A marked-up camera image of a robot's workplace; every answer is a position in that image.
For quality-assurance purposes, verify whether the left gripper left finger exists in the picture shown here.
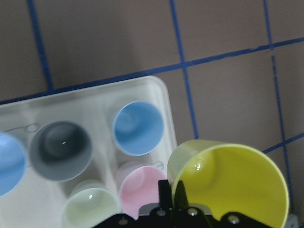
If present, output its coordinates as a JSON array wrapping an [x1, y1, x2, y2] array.
[[158, 180, 172, 209]]

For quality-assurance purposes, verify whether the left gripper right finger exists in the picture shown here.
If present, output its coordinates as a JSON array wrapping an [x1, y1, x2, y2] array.
[[174, 180, 189, 211]]

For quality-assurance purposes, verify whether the yellow plastic cup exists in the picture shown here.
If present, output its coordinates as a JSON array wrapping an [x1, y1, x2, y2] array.
[[167, 140, 289, 228]]

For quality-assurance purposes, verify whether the pink plastic cup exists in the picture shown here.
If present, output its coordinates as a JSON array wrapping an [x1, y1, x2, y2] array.
[[116, 161, 167, 219]]

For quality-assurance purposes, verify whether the blue plastic cup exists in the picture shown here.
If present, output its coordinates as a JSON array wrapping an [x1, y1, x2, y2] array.
[[0, 132, 28, 197], [111, 101, 164, 157]]

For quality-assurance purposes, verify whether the light green plastic cup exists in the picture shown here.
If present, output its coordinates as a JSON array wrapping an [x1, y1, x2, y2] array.
[[59, 179, 121, 228]]

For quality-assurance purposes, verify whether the grey plastic cup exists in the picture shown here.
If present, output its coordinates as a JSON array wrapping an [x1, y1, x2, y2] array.
[[29, 121, 93, 182]]

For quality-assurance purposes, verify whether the white plastic tray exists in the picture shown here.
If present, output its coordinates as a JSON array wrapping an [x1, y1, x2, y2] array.
[[0, 76, 177, 228]]

